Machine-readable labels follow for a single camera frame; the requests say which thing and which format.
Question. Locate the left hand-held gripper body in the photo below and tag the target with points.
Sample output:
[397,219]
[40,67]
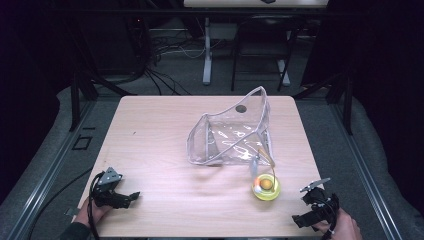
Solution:
[109,186]

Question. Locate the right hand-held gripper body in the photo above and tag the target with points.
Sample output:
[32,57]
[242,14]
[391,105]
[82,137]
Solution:
[319,200]

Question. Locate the person's left hand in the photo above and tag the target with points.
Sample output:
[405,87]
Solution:
[91,213]

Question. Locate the person's right hand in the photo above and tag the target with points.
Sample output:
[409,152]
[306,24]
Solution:
[343,226]

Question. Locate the yellow round toy with ball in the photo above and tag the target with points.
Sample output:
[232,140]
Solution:
[266,187]

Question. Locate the grey zipper pull tag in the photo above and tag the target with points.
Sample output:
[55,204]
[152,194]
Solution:
[254,166]

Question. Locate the black metal stand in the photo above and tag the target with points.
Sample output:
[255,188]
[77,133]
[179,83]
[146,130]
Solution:
[76,100]
[346,100]

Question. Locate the clear plastic zipper pouch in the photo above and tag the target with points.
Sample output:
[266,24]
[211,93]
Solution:
[230,133]

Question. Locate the black chair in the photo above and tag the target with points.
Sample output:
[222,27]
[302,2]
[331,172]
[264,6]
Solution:
[263,43]

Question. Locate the white desk top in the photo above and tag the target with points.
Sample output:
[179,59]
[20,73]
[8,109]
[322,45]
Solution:
[253,2]

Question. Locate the aluminium rail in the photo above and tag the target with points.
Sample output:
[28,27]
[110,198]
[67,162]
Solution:
[366,173]
[50,170]

